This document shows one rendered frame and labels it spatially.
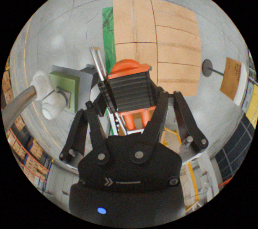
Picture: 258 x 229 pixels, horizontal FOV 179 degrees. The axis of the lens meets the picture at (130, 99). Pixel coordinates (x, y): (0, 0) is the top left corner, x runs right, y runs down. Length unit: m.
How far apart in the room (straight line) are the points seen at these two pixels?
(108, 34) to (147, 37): 0.75
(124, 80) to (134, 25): 0.83
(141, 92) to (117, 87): 0.04
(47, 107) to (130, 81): 0.63
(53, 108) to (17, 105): 0.32
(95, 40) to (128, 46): 0.78
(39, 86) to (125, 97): 0.60
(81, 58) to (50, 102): 1.10
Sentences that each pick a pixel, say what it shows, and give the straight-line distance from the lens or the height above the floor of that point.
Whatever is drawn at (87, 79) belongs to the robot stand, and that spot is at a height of 0.75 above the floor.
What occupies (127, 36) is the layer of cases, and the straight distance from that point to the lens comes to 0.91.
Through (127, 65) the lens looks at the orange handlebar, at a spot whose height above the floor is 1.28.
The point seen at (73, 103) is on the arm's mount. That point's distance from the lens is 0.86.
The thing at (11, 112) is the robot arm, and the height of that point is 1.39.
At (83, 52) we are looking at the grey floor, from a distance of 1.62.
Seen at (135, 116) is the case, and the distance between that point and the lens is 0.94.
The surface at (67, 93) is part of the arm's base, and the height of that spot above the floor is 0.85.
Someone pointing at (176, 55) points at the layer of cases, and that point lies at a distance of 1.02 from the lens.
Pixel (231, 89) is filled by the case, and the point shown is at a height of 0.87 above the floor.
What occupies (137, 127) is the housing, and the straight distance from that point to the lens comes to 0.24.
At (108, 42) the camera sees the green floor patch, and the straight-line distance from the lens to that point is 1.48.
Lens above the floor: 1.44
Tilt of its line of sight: 62 degrees down
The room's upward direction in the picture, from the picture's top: 178 degrees clockwise
